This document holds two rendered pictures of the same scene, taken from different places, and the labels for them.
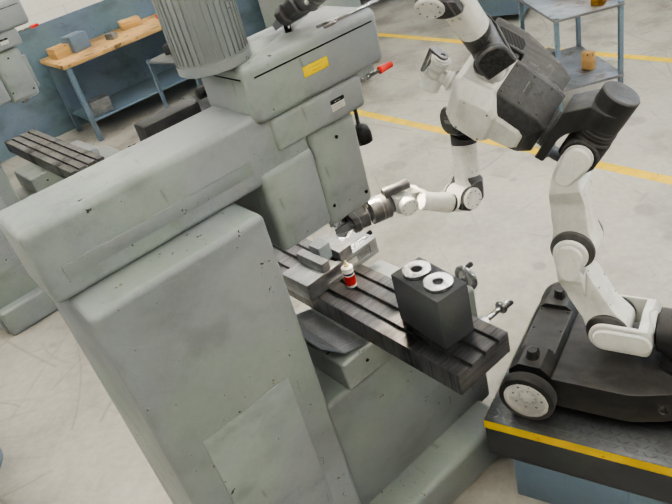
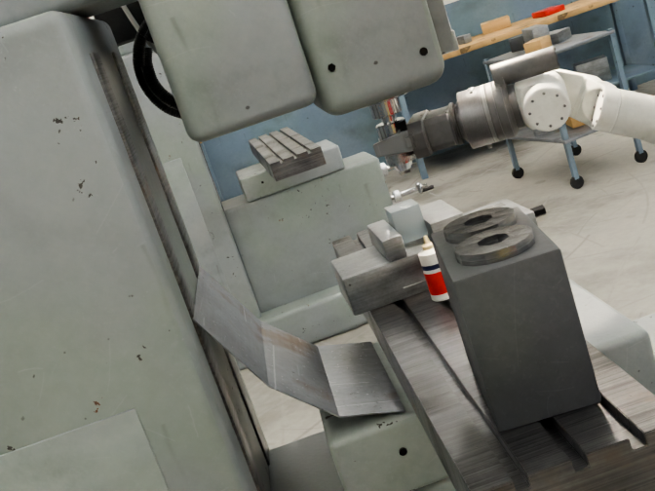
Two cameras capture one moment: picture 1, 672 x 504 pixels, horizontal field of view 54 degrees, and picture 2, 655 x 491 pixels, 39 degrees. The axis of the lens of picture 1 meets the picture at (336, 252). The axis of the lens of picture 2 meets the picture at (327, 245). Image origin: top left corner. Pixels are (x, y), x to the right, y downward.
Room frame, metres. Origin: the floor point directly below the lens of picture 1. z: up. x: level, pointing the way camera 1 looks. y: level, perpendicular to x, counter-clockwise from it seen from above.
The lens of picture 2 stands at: (0.63, -0.61, 1.45)
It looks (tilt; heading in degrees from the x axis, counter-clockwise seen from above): 14 degrees down; 30
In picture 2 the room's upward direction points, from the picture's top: 19 degrees counter-clockwise
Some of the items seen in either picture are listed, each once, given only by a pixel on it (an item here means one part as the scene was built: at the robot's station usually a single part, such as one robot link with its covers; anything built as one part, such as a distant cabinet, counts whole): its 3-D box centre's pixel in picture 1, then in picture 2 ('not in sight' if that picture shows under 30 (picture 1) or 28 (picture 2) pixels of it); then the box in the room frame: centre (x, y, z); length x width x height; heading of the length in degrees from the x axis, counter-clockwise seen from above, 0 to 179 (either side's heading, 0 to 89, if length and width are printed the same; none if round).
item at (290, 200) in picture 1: (275, 191); (224, 34); (1.81, 0.13, 1.47); 0.24 x 0.19 x 0.26; 32
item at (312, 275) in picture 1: (330, 258); (430, 244); (2.08, 0.03, 1.01); 0.35 x 0.15 x 0.11; 124
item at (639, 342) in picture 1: (625, 323); not in sight; (1.68, -0.90, 0.68); 0.21 x 0.20 x 0.13; 51
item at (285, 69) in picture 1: (291, 59); not in sight; (1.91, -0.03, 1.81); 0.47 x 0.26 x 0.16; 122
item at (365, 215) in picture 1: (365, 215); (453, 126); (1.94, -0.13, 1.23); 0.13 x 0.12 x 0.10; 13
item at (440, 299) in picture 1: (432, 300); (508, 306); (1.62, -0.25, 1.06); 0.22 x 0.12 x 0.20; 26
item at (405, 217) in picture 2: (320, 250); (405, 221); (2.06, 0.05, 1.07); 0.06 x 0.05 x 0.06; 34
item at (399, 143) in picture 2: (344, 228); (394, 145); (1.89, -0.05, 1.24); 0.06 x 0.02 x 0.03; 103
